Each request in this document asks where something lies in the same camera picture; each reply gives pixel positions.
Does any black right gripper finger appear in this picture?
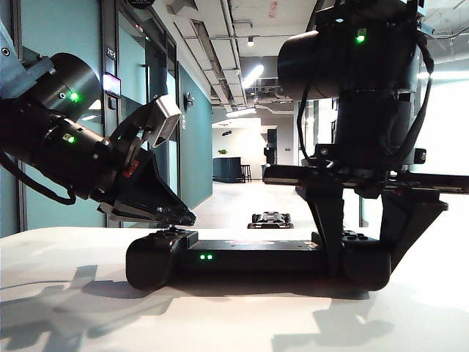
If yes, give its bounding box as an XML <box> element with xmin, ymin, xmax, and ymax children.
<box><xmin>379</xmin><ymin>191</ymin><xmax>448</xmax><ymax>263</ymax></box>
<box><xmin>295</xmin><ymin>185</ymin><xmax>345</xmax><ymax>276</ymax></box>

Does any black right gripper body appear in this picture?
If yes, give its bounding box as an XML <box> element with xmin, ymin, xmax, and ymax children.
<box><xmin>262</xmin><ymin>142</ymin><xmax>469</xmax><ymax>197</ymax></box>

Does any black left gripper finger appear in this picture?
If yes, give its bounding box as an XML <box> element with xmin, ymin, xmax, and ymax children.
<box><xmin>117</xmin><ymin>152</ymin><xmax>197</xmax><ymax>225</ymax></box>
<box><xmin>97</xmin><ymin>201</ymin><xmax>162</xmax><ymax>223</ymax></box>

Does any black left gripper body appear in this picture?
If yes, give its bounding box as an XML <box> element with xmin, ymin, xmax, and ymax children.
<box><xmin>87</xmin><ymin>104</ymin><xmax>158</xmax><ymax>205</ymax></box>

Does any black remote control with joysticks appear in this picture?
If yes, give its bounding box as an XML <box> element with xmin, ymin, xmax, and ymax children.
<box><xmin>125</xmin><ymin>225</ymin><xmax>393</xmax><ymax>293</ymax></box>

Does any black quadruped robot dog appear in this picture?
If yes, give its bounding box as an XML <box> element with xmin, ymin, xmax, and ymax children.
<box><xmin>247</xmin><ymin>210</ymin><xmax>294</xmax><ymax>230</ymax></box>

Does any tall black cabinet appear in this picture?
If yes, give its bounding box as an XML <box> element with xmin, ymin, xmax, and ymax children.
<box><xmin>263</xmin><ymin>128</ymin><xmax>278</xmax><ymax>166</ymax></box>

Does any dark counter with white top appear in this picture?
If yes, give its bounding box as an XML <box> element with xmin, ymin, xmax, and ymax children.
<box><xmin>212</xmin><ymin>155</ymin><xmax>245</xmax><ymax>183</ymax></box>

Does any glowing room display screen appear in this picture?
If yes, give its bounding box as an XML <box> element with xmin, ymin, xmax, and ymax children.
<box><xmin>102</xmin><ymin>73</ymin><xmax>122</xmax><ymax>98</ymax></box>

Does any long linear ceiling light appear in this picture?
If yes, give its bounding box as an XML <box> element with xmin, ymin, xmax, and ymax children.
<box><xmin>226</xmin><ymin>107</ymin><xmax>257</xmax><ymax>118</ymax></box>

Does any large linear ceiling light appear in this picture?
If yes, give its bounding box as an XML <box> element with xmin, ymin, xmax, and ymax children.
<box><xmin>241</xmin><ymin>65</ymin><xmax>265</xmax><ymax>89</ymax></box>

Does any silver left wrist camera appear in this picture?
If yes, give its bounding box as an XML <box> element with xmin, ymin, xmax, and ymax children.
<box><xmin>148</xmin><ymin>95</ymin><xmax>183</xmax><ymax>150</ymax></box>

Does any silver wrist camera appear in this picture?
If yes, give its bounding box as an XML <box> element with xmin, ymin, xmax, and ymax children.
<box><xmin>402</xmin><ymin>147</ymin><xmax>428</xmax><ymax>172</ymax></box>
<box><xmin>148</xmin><ymin>95</ymin><xmax>183</xmax><ymax>150</ymax></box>

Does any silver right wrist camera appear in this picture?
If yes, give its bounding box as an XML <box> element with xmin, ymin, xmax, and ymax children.
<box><xmin>402</xmin><ymin>147</ymin><xmax>428</xmax><ymax>172</ymax></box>

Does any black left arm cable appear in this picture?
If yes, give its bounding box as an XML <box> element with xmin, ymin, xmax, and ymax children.
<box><xmin>0</xmin><ymin>150</ymin><xmax>77</xmax><ymax>206</ymax></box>

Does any long black door handle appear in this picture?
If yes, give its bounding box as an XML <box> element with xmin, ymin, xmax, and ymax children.
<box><xmin>141</xmin><ymin>64</ymin><xmax>153</xmax><ymax>107</ymax></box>

